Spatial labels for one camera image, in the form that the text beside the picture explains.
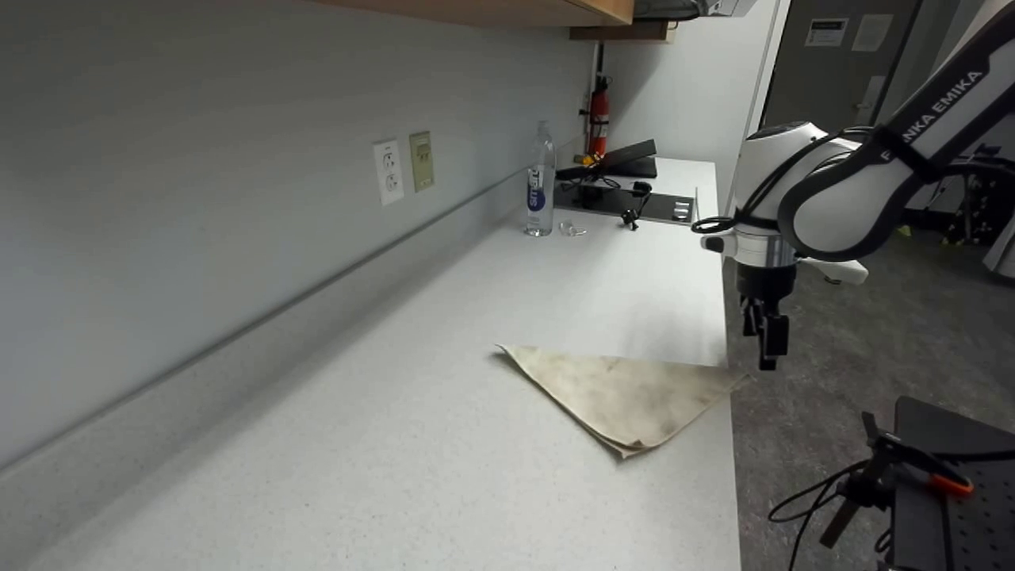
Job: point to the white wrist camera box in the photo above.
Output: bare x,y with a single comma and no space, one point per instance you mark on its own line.
840,272

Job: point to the white equipment rack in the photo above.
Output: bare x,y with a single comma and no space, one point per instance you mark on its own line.
968,209

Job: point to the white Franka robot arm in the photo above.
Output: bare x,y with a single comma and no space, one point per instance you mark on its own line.
908,136

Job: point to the white wall power outlet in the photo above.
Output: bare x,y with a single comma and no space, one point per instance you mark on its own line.
389,171

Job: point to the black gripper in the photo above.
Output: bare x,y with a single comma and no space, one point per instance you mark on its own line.
766,285

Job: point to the stained beige cloth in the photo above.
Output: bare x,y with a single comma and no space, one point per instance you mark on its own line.
636,397

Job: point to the clear plastic water bottle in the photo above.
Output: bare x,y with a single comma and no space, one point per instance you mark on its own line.
540,192

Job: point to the yellow-green wall plate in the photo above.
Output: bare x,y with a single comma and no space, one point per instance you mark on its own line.
423,161

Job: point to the red fire extinguisher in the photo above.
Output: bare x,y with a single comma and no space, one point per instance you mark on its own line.
602,112

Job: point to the black tripod camera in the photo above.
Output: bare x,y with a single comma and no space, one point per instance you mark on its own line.
632,161

